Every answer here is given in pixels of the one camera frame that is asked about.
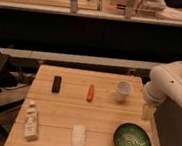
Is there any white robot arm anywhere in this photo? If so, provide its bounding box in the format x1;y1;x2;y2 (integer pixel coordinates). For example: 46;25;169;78
141;61;182;120

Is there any white paper cup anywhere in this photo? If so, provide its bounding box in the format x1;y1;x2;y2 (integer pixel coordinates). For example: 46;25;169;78
116;81;133;103

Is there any green ribbed bowl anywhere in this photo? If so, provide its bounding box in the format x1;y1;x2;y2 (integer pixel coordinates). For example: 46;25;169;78
113;123;152;146

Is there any black rectangular remote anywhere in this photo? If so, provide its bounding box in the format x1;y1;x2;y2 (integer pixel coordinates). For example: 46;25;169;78
52;76;62;93

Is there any white plastic bottle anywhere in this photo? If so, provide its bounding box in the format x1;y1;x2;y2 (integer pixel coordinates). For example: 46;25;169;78
24;100;39;141

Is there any grey metal post right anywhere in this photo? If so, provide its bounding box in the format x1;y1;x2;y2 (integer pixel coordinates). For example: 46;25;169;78
124;0;136;19

